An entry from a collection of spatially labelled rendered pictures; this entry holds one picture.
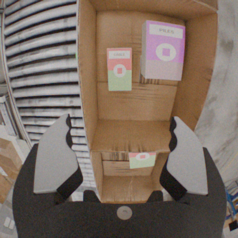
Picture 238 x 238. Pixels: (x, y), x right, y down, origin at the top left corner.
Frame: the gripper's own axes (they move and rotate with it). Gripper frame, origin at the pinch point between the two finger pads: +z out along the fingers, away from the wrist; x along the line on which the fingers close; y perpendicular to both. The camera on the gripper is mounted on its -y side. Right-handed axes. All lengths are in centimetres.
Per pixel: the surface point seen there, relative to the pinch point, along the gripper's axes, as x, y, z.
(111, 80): -2.4, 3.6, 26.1
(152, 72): 8.7, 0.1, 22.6
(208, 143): 163, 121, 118
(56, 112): -33, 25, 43
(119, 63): -0.3, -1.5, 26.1
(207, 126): 139, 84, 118
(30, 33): -43, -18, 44
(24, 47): -47, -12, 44
